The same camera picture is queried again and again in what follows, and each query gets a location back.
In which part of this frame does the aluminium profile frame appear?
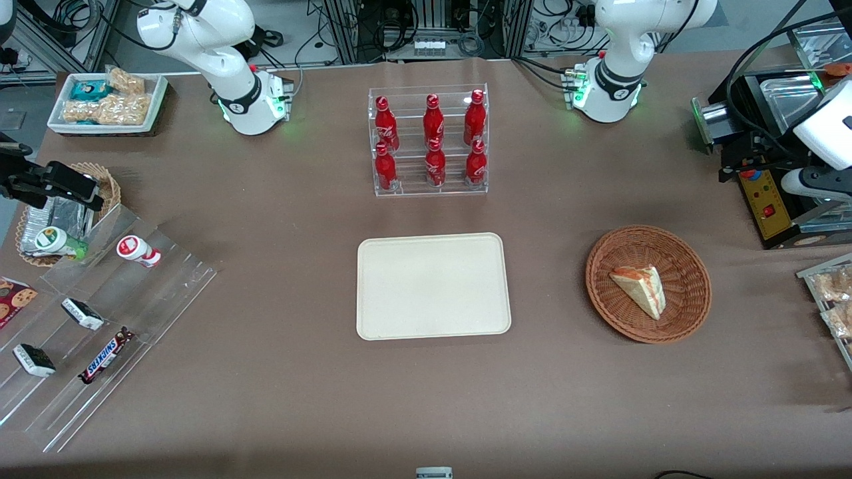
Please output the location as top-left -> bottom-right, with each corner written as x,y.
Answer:
0,0 -> 120,86

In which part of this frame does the teal snack packet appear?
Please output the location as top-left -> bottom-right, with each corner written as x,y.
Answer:
70,80 -> 110,102

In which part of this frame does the green yogurt drink bottle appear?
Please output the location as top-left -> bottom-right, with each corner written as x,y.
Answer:
33,226 -> 89,260

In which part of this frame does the clear acrylic stepped display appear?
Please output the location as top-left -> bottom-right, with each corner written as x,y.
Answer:
0,203 -> 219,454

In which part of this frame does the white rectangular snack tray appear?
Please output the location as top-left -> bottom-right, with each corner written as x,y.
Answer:
47,72 -> 168,137

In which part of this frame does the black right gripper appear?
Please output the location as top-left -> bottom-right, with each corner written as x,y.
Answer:
0,133 -> 105,211

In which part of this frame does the clear bagged snack pack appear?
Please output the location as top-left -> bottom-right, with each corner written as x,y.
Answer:
812,266 -> 852,303
820,303 -> 852,340

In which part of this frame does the red cola bottle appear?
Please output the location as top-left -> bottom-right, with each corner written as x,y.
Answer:
374,96 -> 400,152
464,89 -> 487,146
465,140 -> 488,185
425,138 -> 447,188
374,142 -> 398,192
423,94 -> 445,144

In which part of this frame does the small light wicker basket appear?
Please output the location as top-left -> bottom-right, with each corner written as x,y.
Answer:
15,162 -> 122,268

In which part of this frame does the silver foil packet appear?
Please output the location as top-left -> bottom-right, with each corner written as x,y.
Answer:
20,196 -> 94,257

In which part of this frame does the round brown wicker basket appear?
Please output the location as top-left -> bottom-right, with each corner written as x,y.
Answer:
585,225 -> 712,345

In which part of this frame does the red cookie box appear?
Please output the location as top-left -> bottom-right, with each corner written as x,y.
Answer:
0,277 -> 39,330

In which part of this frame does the black snack box white label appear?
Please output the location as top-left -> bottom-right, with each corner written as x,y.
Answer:
13,343 -> 57,378
61,297 -> 105,331

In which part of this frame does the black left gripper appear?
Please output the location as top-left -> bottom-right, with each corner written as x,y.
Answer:
719,143 -> 811,182

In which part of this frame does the rice cracker pack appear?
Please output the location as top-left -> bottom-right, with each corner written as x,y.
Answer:
97,93 -> 153,126
106,67 -> 146,95
63,100 -> 101,124

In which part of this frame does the clear acrylic bottle rack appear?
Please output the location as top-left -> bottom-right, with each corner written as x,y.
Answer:
367,84 -> 489,198

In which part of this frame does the aluminium equipment rack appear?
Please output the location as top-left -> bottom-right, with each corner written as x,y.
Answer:
323,0 -> 533,65

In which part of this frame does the triangular sandwich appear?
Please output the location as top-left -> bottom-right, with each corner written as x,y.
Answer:
609,265 -> 666,321

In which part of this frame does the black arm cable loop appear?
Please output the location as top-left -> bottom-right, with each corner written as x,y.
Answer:
726,12 -> 852,157

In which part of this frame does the grey tray with snacks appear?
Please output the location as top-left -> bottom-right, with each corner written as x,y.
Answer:
797,253 -> 852,372

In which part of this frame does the Snickers chocolate bar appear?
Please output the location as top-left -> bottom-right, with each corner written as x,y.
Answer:
79,327 -> 136,385

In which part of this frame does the cream rectangular serving tray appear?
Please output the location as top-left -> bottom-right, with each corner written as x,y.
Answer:
356,232 -> 512,341

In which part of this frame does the red yogurt drink bottle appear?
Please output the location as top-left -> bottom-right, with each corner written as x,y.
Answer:
116,235 -> 162,268

